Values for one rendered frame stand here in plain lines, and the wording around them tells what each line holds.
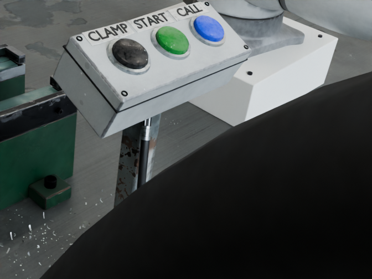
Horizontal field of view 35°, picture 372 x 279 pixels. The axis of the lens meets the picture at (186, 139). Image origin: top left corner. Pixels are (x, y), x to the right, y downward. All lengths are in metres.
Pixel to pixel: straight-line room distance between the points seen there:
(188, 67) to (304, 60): 0.53
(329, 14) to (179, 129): 0.27
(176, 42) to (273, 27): 0.50
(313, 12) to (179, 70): 0.42
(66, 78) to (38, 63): 0.55
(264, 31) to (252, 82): 0.12
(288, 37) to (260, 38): 0.07
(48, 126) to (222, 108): 0.33
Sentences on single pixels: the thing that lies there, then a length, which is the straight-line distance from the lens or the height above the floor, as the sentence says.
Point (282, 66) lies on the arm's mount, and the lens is 0.95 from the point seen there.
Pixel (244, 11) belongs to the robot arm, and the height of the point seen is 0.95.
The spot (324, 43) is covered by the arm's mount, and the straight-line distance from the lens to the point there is 1.07.
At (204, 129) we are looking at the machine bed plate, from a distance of 0.90.
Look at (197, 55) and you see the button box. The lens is 0.51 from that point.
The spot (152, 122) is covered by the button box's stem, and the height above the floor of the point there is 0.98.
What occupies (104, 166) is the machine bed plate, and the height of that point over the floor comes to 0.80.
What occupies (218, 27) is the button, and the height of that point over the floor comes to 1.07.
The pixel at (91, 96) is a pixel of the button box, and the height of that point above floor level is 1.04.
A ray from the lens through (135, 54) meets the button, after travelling 0.47.
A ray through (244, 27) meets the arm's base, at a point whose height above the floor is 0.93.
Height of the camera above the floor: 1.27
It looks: 33 degrees down
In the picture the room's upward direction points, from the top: 11 degrees clockwise
